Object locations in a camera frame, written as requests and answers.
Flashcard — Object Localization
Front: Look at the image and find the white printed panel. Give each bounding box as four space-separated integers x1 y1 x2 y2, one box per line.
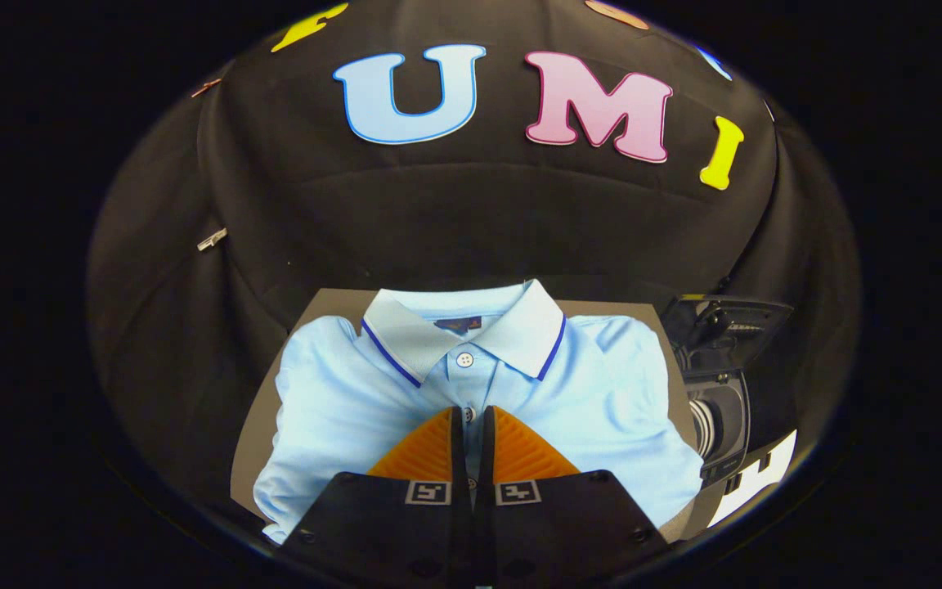
708 429 799 528

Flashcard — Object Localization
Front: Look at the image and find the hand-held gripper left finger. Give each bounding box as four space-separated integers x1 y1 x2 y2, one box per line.
281 407 472 589

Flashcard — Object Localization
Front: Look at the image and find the light blue polo shirt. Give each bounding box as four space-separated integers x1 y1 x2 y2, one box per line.
253 278 705 545

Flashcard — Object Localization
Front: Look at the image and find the grey washing machine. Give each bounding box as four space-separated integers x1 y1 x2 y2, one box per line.
684 368 754 488

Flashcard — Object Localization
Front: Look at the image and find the dark washing machine lid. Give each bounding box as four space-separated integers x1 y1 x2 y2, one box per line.
661 294 795 373

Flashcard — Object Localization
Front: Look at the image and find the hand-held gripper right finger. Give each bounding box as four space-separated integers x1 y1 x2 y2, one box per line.
475 405 672 589

